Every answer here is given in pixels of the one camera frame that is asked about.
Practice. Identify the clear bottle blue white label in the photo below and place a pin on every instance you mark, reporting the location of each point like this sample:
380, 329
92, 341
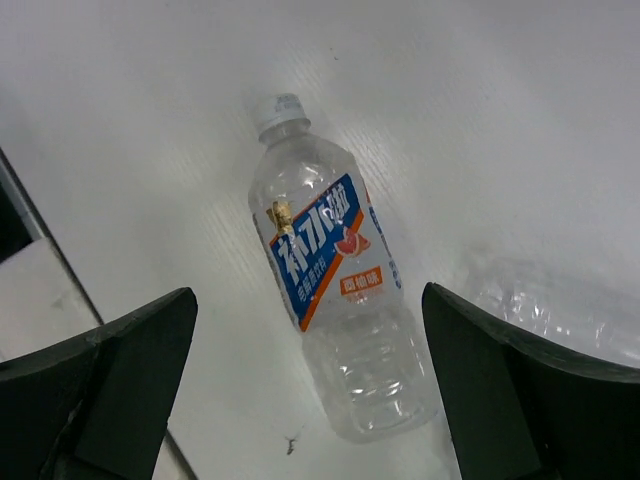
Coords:
338, 279

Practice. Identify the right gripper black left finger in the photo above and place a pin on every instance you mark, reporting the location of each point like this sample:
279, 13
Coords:
96, 406

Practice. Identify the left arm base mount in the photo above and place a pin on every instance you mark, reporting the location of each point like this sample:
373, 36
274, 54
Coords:
42, 300

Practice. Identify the clear unlabelled bottle front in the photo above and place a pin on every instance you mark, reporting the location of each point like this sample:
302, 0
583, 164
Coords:
568, 310

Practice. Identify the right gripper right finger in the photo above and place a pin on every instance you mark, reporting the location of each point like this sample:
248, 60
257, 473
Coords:
519, 406

